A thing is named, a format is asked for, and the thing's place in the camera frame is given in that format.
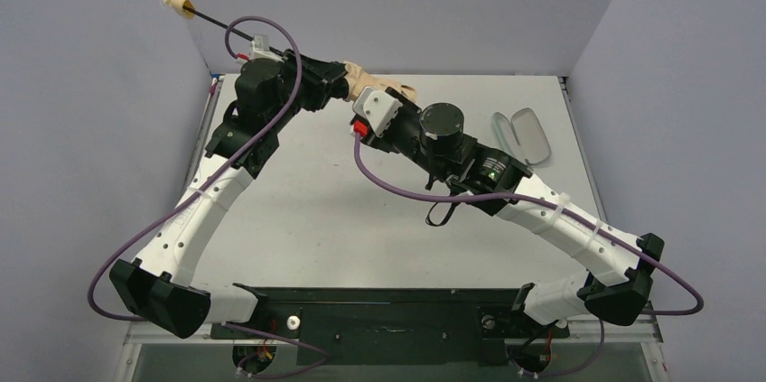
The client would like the beige folding umbrella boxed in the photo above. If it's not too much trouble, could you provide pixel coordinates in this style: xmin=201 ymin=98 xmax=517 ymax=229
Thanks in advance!
xmin=162 ymin=0 xmax=417 ymax=102

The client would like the mint green umbrella case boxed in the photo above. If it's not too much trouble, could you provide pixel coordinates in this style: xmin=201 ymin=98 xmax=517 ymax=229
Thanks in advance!
xmin=490 ymin=107 xmax=552 ymax=166

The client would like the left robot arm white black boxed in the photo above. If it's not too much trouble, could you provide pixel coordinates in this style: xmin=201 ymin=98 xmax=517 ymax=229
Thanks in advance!
xmin=108 ymin=51 xmax=350 ymax=339

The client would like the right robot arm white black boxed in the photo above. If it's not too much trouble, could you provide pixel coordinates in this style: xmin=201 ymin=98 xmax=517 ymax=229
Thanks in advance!
xmin=351 ymin=87 xmax=664 ymax=326

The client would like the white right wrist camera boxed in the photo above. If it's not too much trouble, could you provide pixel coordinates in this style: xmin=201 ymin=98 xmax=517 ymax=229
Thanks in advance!
xmin=352 ymin=86 xmax=403 ymax=137

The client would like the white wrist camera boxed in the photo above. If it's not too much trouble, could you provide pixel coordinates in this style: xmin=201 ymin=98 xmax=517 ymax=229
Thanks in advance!
xmin=248 ymin=34 xmax=282 ymax=61
xmin=352 ymin=86 xmax=403 ymax=137

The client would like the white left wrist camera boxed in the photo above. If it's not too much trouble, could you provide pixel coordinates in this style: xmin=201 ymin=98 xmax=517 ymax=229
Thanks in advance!
xmin=248 ymin=34 xmax=282 ymax=61

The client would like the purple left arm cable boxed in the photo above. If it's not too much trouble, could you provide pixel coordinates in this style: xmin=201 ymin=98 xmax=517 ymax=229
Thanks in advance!
xmin=87 ymin=15 xmax=331 ymax=380

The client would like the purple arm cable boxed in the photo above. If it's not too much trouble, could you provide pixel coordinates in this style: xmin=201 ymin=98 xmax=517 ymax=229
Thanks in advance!
xmin=87 ymin=15 xmax=331 ymax=380
xmin=352 ymin=130 xmax=705 ymax=379

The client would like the aluminium mounting rail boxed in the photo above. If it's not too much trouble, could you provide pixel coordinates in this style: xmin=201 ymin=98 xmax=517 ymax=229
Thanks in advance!
xmin=124 ymin=301 xmax=664 ymax=346

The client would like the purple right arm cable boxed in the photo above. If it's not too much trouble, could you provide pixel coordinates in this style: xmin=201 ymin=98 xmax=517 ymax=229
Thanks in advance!
xmin=352 ymin=130 xmax=705 ymax=379

